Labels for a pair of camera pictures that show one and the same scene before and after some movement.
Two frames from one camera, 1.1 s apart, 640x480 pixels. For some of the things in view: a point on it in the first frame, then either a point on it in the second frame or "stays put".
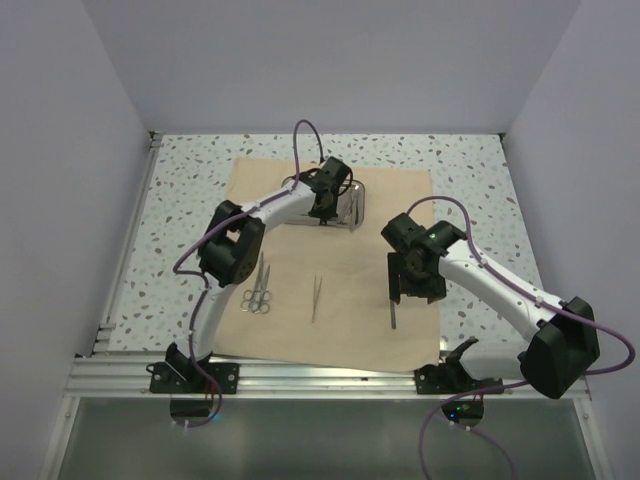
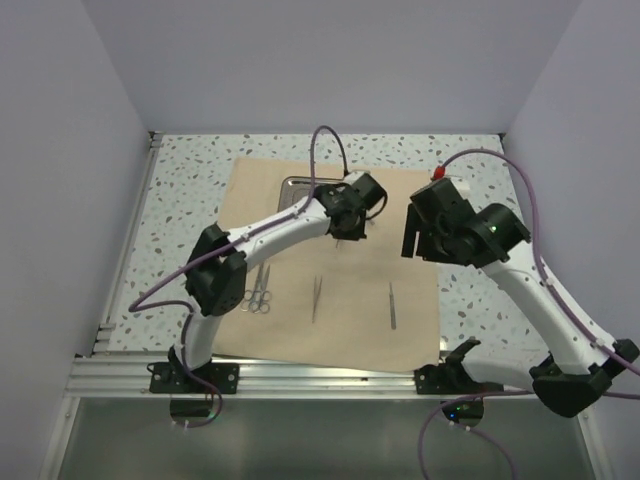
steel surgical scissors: x=265 y=297 stays put
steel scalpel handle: x=393 y=315 stays put
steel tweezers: x=315 y=294 stays put
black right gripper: x=399 y=284 to x=415 y=224
